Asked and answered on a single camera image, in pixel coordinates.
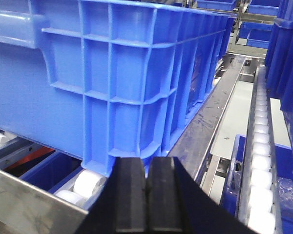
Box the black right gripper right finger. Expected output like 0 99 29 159
147 157 254 234

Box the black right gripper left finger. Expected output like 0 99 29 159
75 157 146 234

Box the white roller track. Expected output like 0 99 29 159
247 67 275 234

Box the large blue bin right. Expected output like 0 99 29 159
0 0 233 175

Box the blue bin far right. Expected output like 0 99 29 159
265 19 293 150

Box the metal shelf guide rail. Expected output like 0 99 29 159
168 54 246 184

